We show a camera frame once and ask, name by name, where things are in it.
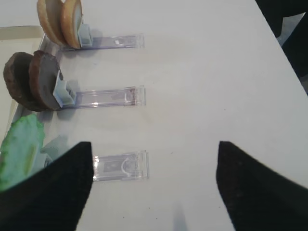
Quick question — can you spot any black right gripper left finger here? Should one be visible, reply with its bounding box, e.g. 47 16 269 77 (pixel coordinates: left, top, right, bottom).
0 141 94 231

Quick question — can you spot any clear holder rail patty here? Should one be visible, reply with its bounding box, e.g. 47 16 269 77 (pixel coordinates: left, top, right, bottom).
52 79 146 110

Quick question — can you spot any dark brown meat patty outer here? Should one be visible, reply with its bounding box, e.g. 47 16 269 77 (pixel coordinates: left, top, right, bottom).
28 50 61 111

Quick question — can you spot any tan bun slice inner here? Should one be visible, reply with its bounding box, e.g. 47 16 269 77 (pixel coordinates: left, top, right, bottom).
37 0 67 46

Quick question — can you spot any dark chair beyond table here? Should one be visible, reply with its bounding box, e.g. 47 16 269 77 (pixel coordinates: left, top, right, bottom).
256 0 308 91

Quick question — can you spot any clear holder rail bun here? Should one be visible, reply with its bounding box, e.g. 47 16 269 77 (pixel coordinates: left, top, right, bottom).
60 23 145 51

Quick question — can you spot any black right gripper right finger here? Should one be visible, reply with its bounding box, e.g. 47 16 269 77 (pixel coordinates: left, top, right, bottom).
216 141 308 231

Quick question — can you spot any tan bun slice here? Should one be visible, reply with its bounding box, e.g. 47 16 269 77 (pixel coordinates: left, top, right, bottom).
61 0 83 49
37 0 67 46

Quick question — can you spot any tan bun slice outer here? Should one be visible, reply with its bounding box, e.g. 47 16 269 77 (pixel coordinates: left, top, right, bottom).
61 0 83 49

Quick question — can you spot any clear holder rail lettuce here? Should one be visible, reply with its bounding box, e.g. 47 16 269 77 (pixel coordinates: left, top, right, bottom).
36 137 150 181

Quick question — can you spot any green lettuce leaf in holder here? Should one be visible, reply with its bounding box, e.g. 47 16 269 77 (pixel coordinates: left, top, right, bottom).
0 114 45 191

